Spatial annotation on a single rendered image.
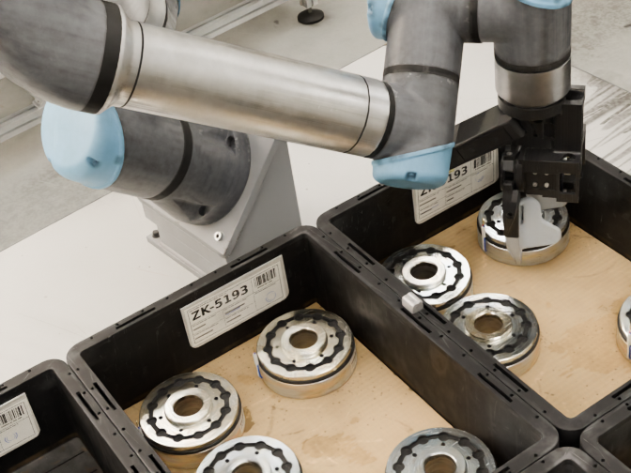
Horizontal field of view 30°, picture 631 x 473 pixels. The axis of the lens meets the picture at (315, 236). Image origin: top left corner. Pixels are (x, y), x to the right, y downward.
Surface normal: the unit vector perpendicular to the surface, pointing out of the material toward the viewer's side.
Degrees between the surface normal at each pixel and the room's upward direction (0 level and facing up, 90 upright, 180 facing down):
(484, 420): 90
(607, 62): 0
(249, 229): 90
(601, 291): 0
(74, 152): 54
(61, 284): 0
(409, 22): 45
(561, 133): 90
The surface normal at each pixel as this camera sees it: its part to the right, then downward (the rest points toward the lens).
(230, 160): 0.55, -0.07
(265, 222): 0.66, 0.41
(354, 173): -0.13, -0.76
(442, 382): -0.82, 0.44
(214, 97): 0.35, 0.43
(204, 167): 0.51, 0.16
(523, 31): -0.32, 0.65
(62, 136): -0.64, -0.02
